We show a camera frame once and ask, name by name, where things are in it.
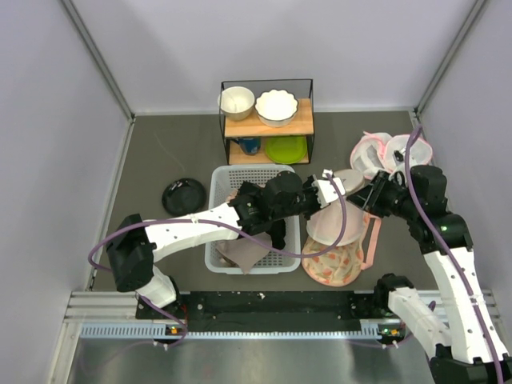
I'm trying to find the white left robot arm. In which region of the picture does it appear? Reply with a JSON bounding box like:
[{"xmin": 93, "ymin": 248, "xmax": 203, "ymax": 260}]
[{"xmin": 105, "ymin": 171, "xmax": 338, "ymax": 318}]

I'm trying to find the pink trimmed mesh laundry bag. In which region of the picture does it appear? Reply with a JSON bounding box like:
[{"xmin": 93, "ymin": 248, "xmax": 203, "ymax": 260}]
[{"xmin": 350, "ymin": 132, "xmax": 433, "ymax": 180}]

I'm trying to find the white scalloped bowl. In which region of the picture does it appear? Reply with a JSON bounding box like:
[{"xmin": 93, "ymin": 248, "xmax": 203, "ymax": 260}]
[{"xmin": 254, "ymin": 90, "xmax": 298, "ymax": 128}]

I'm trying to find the white plastic laundry basket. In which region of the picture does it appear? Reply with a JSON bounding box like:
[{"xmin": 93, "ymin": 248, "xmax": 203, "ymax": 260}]
[{"xmin": 204, "ymin": 163, "xmax": 302, "ymax": 275}]

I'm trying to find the black wire wooden shelf rack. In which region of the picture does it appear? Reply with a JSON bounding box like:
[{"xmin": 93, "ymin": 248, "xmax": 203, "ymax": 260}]
[{"xmin": 218, "ymin": 78, "xmax": 315, "ymax": 165}]

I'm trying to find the white mesh laundry bag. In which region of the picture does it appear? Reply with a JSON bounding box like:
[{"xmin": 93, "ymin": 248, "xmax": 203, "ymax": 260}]
[{"xmin": 306, "ymin": 168, "xmax": 374, "ymax": 246}]

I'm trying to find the black garment in basket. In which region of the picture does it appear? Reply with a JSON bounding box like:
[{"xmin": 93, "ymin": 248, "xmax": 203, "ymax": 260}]
[{"xmin": 230, "ymin": 181, "xmax": 286, "ymax": 250}]

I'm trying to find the cream round bowl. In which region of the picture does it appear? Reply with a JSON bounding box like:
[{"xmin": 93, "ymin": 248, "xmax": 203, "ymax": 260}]
[{"xmin": 218, "ymin": 86, "xmax": 255, "ymax": 122}]

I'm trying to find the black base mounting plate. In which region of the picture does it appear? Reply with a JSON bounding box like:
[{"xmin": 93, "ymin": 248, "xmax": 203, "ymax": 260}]
[{"xmin": 134, "ymin": 290, "xmax": 405, "ymax": 332}]

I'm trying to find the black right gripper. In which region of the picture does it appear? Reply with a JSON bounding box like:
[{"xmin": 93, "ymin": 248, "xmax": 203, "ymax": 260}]
[{"xmin": 346, "ymin": 169, "xmax": 419, "ymax": 220}]

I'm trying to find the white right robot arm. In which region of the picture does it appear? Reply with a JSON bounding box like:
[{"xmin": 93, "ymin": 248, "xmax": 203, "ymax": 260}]
[{"xmin": 348, "ymin": 165, "xmax": 511, "ymax": 383}]

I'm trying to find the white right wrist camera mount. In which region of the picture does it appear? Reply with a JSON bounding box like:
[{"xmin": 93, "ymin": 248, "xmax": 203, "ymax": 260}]
[{"xmin": 393, "ymin": 146, "xmax": 406, "ymax": 163}]

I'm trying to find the beige bra in basket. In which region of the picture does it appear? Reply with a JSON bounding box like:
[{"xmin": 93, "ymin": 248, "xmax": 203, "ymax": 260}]
[{"xmin": 215, "ymin": 188, "xmax": 277, "ymax": 275}]

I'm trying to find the blue mug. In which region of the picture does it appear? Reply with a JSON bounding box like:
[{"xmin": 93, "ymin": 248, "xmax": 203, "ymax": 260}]
[{"xmin": 234, "ymin": 137, "xmax": 262, "ymax": 156}]

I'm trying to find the grey slotted cable duct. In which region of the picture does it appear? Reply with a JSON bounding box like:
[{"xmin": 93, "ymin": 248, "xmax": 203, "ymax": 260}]
[{"xmin": 79, "ymin": 321, "xmax": 384, "ymax": 340}]

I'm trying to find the green plastic plate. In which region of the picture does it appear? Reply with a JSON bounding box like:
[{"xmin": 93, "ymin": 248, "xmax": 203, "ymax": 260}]
[{"xmin": 265, "ymin": 136, "xmax": 307, "ymax": 165}]

